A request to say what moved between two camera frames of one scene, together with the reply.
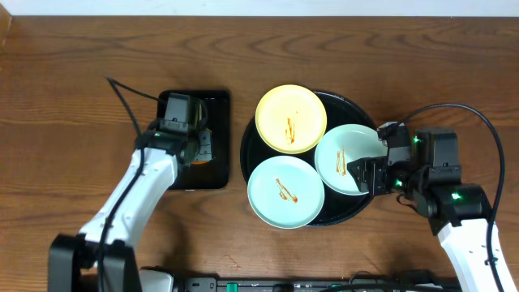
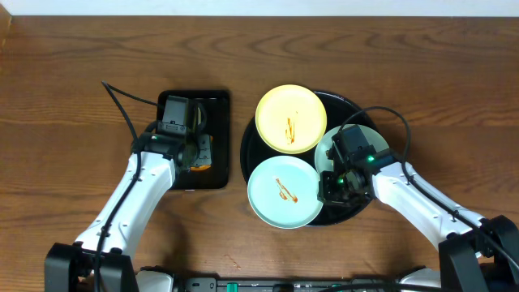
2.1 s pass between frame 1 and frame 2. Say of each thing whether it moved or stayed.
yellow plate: stayed
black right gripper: moved
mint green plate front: stayed
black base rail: stayed
